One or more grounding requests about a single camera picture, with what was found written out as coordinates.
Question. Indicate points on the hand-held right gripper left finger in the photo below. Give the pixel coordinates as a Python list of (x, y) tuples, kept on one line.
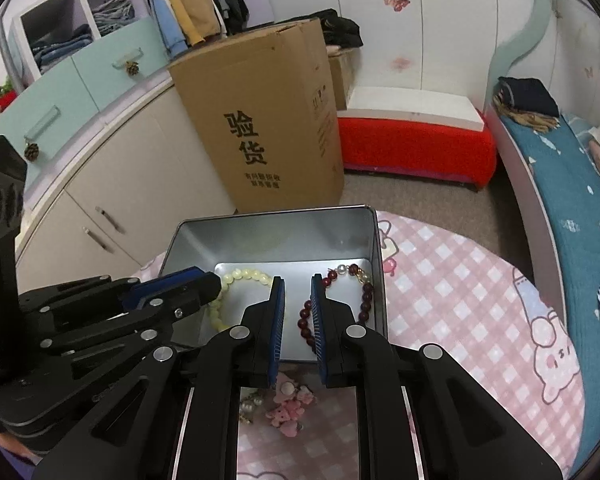
[(278, 330)]

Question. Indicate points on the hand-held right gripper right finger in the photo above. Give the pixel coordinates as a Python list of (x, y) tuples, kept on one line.
[(317, 330)]

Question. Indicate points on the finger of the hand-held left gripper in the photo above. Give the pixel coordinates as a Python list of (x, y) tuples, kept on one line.
[(165, 285), (190, 295)]

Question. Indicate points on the pearl hair ornament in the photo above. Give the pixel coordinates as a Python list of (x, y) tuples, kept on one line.
[(251, 407)]

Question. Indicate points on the grey metal tin box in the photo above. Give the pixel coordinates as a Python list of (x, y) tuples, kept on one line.
[(280, 240)]

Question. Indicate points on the pinecone drawer knob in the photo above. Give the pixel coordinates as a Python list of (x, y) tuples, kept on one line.
[(132, 67), (31, 151)]

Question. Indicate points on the strawberry plush toy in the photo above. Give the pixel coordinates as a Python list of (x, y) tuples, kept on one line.
[(5, 97)]

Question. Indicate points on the mint drawer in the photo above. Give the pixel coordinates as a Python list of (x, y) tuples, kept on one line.
[(115, 45), (45, 105)]

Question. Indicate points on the white low cabinet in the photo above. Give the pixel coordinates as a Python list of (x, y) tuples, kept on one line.
[(130, 160)]

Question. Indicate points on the pink checked tablecloth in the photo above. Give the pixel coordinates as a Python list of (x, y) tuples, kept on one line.
[(455, 310)]

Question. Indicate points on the folded jeans stack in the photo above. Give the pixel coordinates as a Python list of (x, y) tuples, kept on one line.
[(112, 15), (62, 47)]

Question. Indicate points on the large cardboard box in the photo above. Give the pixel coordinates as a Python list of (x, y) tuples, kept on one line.
[(260, 125)]

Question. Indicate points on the red bench with white top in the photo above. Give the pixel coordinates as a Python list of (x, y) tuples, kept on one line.
[(410, 140)]

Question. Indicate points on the small cardboard box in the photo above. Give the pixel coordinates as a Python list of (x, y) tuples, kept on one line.
[(341, 80)]

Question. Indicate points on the light blue hanging shirt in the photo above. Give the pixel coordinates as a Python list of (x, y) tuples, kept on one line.
[(167, 15)]

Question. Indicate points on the tan hanging jacket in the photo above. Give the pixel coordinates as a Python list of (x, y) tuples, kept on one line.
[(195, 10)]

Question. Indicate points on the blue printed bed sheet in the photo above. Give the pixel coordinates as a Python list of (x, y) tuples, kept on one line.
[(570, 200)]

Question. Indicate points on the folded tan garment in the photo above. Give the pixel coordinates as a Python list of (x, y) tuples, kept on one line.
[(535, 121)]

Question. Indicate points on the black clothes pile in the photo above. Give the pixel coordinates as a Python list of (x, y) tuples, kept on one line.
[(342, 27)]

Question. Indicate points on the folded dark garment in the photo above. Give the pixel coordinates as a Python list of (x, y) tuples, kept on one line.
[(530, 92)]

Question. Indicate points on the mint and purple bunk bed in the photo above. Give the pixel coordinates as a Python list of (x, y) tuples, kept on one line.
[(520, 35)]

